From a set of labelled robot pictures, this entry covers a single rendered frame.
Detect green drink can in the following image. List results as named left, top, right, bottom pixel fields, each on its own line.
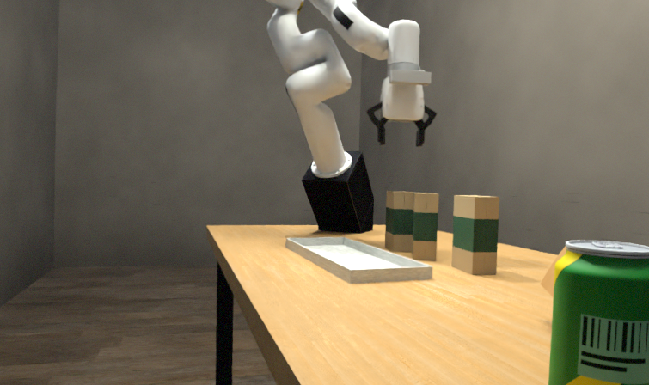
left=548, top=241, right=649, bottom=385

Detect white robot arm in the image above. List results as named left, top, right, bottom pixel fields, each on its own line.
left=266, top=0, right=432, bottom=178

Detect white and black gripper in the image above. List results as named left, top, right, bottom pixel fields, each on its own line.
left=366, top=76, right=437, bottom=147

